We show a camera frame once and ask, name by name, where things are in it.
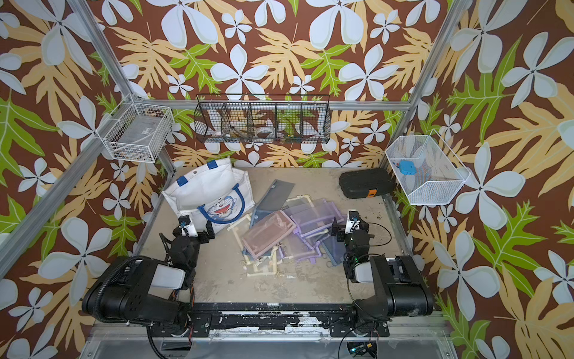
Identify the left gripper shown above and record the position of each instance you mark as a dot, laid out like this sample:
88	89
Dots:
205	238

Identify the black zippered case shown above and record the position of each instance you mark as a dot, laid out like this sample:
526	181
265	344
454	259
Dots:
366	183

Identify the white wire basket left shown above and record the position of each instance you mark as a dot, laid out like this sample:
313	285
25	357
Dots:
136	130

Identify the purple mesh pouch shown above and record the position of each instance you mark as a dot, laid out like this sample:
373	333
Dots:
312	221

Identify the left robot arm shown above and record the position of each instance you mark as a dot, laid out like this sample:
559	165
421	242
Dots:
121	294

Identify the cream mesh pouch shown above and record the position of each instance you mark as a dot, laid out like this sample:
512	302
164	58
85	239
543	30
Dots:
264	265

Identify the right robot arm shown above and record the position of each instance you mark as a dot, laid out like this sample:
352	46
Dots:
399	290

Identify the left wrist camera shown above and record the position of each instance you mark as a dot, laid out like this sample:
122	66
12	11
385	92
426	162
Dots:
184	224

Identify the white canvas tote bag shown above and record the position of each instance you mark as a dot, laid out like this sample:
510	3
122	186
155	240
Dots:
215	192

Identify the white mesh basket right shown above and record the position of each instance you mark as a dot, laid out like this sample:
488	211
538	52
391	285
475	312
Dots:
440	172

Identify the blue small object in basket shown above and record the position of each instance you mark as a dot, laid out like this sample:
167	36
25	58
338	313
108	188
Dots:
407	168

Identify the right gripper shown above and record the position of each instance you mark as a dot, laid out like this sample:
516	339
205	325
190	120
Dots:
341	232

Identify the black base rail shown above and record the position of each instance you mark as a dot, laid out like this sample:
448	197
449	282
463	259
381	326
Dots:
331	320

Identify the black wire basket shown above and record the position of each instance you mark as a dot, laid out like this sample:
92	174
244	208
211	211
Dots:
291	119

